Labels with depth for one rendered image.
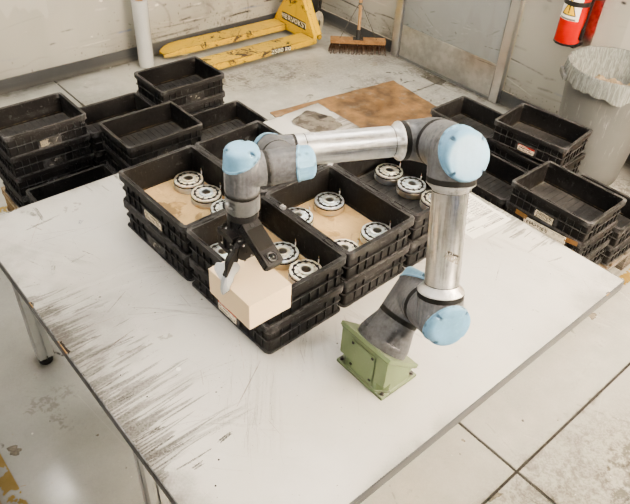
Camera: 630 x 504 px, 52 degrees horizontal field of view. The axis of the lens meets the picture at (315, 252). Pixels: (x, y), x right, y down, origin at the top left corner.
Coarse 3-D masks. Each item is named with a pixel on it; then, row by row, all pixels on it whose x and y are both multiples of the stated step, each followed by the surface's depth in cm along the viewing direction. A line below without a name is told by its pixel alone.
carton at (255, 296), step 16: (240, 272) 151; (256, 272) 151; (272, 272) 151; (240, 288) 147; (256, 288) 147; (272, 288) 147; (288, 288) 149; (224, 304) 152; (240, 304) 146; (256, 304) 144; (272, 304) 148; (288, 304) 152; (240, 320) 149; (256, 320) 147
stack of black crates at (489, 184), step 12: (492, 156) 323; (492, 168) 326; (504, 168) 321; (516, 168) 315; (480, 180) 324; (492, 180) 325; (504, 180) 324; (480, 192) 301; (492, 192) 316; (504, 192) 317; (504, 204) 294
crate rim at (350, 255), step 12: (324, 168) 223; (336, 168) 223; (276, 192) 211; (372, 192) 213; (408, 216) 204; (312, 228) 196; (396, 228) 198; (372, 240) 193; (384, 240) 196; (348, 252) 188; (360, 252) 190
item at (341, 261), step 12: (276, 204) 205; (216, 216) 199; (288, 216) 200; (192, 228) 193; (192, 240) 191; (324, 240) 192; (204, 252) 188; (216, 252) 185; (336, 252) 189; (336, 264) 185; (312, 276) 180; (300, 288) 178
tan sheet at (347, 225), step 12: (312, 204) 223; (324, 216) 218; (336, 216) 219; (348, 216) 219; (360, 216) 219; (324, 228) 213; (336, 228) 213; (348, 228) 214; (360, 228) 214; (360, 240) 209
